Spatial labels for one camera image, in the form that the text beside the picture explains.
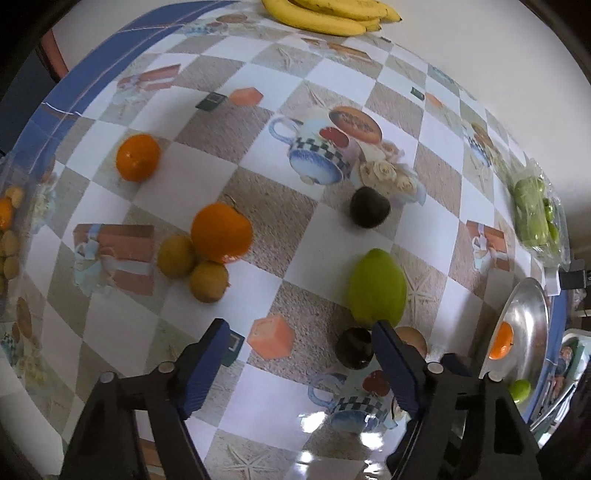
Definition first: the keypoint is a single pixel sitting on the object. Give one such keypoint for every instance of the orange with pale underside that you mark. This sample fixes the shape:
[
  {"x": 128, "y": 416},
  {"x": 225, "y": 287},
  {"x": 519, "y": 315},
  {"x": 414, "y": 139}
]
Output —
[{"x": 502, "y": 340}]

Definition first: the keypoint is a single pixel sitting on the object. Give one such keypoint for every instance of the yellow banana bunch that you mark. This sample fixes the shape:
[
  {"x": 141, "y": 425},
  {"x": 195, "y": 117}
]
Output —
[{"x": 323, "y": 23}]

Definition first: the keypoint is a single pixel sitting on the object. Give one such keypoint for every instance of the brown round fruit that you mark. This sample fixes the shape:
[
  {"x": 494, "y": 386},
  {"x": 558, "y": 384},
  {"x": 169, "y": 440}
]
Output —
[{"x": 413, "y": 341}]

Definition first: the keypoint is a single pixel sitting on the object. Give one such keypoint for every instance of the green mango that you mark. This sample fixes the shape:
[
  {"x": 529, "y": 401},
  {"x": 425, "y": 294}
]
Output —
[{"x": 377, "y": 290}]

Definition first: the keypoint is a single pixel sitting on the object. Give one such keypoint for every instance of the small orange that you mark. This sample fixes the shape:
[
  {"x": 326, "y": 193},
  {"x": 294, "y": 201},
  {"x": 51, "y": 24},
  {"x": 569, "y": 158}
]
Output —
[{"x": 137, "y": 157}]

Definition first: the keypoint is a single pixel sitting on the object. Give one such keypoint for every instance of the reddish wooden board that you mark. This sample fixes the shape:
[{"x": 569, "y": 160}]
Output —
[{"x": 51, "y": 53}]

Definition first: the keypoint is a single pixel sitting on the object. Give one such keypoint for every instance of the green lime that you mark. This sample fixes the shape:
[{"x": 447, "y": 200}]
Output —
[{"x": 520, "y": 391}]

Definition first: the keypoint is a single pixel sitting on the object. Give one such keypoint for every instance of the plastic bag of green fruits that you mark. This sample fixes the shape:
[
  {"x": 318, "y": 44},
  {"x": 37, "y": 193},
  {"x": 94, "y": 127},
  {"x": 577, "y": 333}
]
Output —
[{"x": 535, "y": 212}]

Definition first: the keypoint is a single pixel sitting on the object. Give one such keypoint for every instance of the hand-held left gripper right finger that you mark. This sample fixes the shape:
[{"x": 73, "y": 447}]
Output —
[{"x": 392, "y": 364}]

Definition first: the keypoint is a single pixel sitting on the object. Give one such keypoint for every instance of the dark round fruit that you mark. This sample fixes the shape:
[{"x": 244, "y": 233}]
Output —
[{"x": 353, "y": 348}]

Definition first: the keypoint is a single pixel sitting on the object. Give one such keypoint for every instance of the plastic bag of small fruits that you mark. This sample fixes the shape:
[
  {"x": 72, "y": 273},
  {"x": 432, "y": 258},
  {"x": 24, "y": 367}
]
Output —
[{"x": 9, "y": 240}]

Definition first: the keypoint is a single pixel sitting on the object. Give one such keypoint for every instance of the large orange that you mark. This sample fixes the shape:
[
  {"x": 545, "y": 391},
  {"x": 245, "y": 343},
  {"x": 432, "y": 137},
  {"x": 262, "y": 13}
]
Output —
[{"x": 221, "y": 233}]

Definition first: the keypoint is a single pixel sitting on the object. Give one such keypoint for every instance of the checkered printed tablecloth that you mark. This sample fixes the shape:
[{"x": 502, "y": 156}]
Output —
[{"x": 286, "y": 194}]

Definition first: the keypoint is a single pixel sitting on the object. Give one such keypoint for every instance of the silver metal plate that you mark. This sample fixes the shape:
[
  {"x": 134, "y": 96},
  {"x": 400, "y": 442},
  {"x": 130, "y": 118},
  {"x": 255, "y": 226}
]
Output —
[{"x": 526, "y": 314}]

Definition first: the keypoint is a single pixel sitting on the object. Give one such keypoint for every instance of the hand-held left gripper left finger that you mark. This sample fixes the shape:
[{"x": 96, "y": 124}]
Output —
[{"x": 207, "y": 364}]

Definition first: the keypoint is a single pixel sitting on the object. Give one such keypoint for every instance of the small yellow-brown fruit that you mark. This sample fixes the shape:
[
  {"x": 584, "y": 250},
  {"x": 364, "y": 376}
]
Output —
[
  {"x": 209, "y": 282},
  {"x": 175, "y": 256}
]

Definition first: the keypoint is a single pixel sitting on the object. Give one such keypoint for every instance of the dark avocado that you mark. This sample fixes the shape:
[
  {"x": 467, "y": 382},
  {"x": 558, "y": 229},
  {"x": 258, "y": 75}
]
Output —
[{"x": 369, "y": 207}]

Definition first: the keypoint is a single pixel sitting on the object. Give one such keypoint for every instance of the black box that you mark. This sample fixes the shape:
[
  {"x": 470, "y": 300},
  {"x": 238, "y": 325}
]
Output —
[{"x": 573, "y": 278}]

